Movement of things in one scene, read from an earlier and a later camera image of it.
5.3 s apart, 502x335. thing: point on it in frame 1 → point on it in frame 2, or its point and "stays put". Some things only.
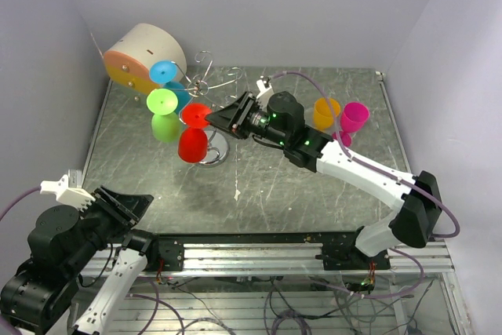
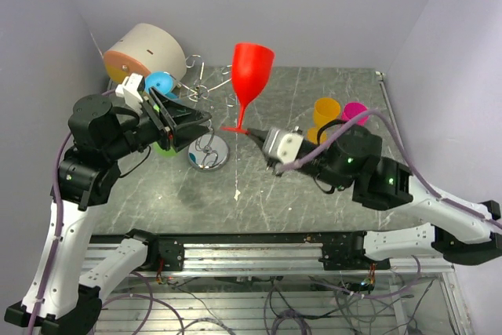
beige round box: x=129 y=61 stays put
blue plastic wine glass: x=165 y=72 → x=161 y=81
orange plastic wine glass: x=325 y=110 stays put
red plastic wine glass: x=193 y=140 → x=251 y=67
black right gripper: x=232 y=119 → x=262 y=138
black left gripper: x=124 y=209 → x=180 y=114
